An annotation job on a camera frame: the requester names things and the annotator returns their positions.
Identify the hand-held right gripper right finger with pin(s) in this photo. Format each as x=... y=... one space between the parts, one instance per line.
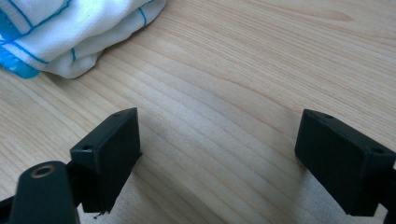
x=342 y=165

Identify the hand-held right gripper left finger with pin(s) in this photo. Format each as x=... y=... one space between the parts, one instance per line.
x=107 y=161

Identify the white cloth with blue lines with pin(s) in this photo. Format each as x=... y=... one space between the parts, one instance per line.
x=77 y=34

